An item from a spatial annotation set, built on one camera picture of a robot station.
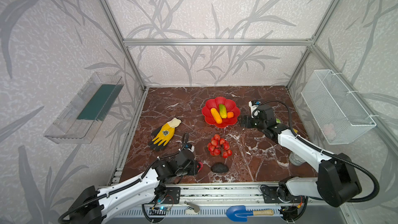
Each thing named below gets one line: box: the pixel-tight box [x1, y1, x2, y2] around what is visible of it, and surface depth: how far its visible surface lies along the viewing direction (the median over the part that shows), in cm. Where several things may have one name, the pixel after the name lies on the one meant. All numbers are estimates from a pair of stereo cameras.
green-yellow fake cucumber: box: [218, 103, 227, 119], surface depth 103 cm
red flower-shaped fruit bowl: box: [201, 96, 241, 129], surface depth 106 cm
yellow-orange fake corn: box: [210, 107, 223, 124], surface depth 102 cm
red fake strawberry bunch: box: [207, 133, 233, 159], surface depth 86 cm
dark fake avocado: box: [211, 162, 230, 174], surface depth 80 cm
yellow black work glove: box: [148, 117, 182, 152], surface depth 95 cm
